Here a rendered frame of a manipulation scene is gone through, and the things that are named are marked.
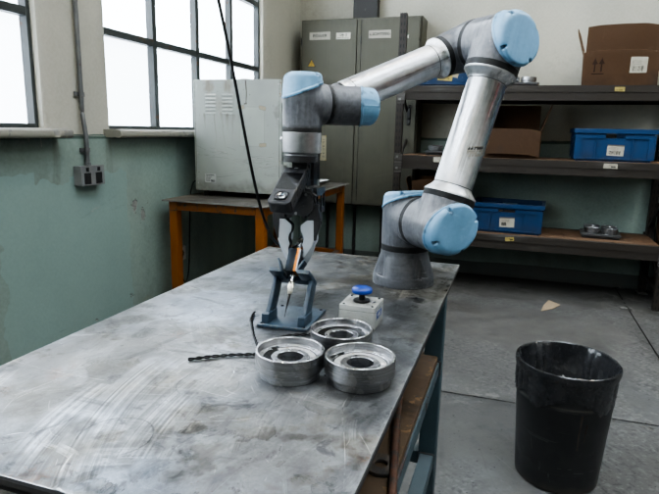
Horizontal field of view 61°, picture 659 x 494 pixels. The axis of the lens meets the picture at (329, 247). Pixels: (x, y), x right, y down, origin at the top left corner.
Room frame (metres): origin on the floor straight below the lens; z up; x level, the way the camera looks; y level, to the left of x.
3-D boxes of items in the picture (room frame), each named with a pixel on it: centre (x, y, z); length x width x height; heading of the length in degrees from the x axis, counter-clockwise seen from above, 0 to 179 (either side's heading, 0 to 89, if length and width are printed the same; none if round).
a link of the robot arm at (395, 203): (1.35, -0.19, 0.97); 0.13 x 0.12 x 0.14; 25
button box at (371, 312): (1.05, -0.07, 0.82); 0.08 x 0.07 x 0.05; 162
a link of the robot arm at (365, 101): (1.16, -0.03, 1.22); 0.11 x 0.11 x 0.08; 25
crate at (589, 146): (4.06, -1.98, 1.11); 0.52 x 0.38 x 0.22; 72
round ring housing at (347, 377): (0.78, -0.05, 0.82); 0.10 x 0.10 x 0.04
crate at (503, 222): (4.26, -1.36, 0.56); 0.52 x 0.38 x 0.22; 69
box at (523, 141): (4.25, -1.34, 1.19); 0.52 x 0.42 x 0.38; 72
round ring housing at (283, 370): (0.80, 0.06, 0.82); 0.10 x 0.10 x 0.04
